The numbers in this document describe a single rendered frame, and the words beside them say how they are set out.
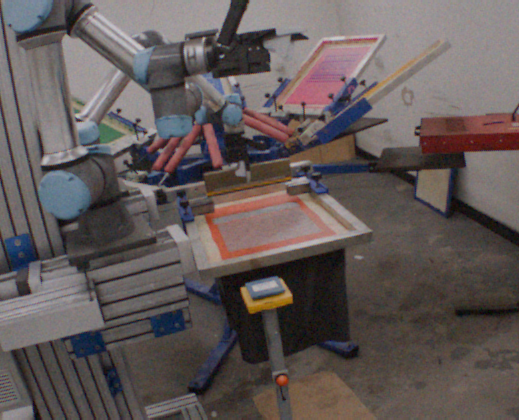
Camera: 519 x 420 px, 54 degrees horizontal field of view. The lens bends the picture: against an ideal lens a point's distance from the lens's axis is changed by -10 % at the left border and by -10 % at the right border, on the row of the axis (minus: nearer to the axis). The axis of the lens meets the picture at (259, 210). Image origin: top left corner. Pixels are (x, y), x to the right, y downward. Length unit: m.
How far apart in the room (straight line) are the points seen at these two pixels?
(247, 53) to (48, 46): 0.42
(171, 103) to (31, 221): 0.61
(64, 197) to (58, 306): 0.27
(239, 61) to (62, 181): 0.44
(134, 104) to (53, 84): 5.21
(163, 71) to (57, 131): 0.27
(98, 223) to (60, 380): 0.60
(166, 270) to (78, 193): 0.35
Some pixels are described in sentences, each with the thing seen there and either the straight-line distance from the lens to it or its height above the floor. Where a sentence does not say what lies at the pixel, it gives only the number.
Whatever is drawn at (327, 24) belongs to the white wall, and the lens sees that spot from 6.73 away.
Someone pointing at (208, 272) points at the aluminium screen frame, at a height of 0.98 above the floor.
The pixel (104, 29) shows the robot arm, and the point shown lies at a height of 1.76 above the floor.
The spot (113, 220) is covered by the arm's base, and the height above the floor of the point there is 1.31.
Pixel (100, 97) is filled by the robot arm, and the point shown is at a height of 1.55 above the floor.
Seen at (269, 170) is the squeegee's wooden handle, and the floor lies 1.11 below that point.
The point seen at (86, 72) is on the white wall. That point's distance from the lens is 6.40.
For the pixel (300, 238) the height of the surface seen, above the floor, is 0.96.
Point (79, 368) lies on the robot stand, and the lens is 1.74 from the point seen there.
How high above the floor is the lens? 1.69
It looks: 18 degrees down
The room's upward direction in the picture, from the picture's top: 9 degrees counter-clockwise
